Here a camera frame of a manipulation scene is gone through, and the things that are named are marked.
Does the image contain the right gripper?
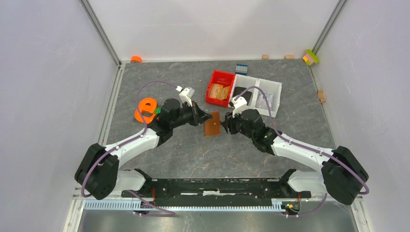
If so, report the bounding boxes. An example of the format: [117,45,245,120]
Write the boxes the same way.
[221,106,255,141]

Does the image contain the multicolour toy brick stack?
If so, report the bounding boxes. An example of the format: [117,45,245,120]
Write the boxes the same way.
[302,49,320,66]

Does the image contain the gold card in red bin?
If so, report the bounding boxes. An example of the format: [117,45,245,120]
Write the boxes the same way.
[209,84,223,99]

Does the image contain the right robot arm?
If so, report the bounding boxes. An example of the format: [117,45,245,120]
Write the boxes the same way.
[221,109,369,205]

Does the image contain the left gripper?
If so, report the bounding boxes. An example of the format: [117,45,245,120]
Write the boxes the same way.
[171,100,212,129]

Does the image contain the wooden arch block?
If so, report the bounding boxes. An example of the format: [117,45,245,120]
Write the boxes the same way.
[317,89,326,104]

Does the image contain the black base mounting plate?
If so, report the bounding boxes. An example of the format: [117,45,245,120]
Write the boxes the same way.
[136,178,311,206]

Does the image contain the blue toy brick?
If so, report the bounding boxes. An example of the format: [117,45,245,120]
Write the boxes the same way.
[235,64,248,75]

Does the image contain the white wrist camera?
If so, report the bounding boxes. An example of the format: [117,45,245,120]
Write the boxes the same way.
[229,96,248,118]
[176,86,195,107]

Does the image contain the orange letter e toy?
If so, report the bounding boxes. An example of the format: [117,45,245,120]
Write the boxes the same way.
[134,98,158,124]

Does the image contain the white divided plastic bin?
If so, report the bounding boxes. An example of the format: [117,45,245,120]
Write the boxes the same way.
[230,74,282,117]

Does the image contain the orange tape roll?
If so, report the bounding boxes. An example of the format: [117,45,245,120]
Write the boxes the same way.
[130,56,142,63]

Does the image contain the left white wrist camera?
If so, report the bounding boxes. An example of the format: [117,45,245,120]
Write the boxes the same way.
[176,86,195,107]

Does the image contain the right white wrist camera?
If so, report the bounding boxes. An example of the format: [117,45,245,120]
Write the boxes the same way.
[229,96,248,118]

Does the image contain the brown leather card holder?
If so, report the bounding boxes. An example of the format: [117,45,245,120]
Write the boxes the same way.
[204,111,221,137]

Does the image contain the aluminium frame rail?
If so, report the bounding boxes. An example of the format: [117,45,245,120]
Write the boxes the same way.
[62,178,364,232]

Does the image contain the red plastic bin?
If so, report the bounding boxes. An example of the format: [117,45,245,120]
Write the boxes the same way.
[205,70,235,107]

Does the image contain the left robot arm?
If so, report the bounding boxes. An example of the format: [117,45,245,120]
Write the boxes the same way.
[74,99,212,200]

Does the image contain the black wallet in bin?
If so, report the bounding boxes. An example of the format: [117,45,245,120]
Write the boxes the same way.
[231,87,252,101]

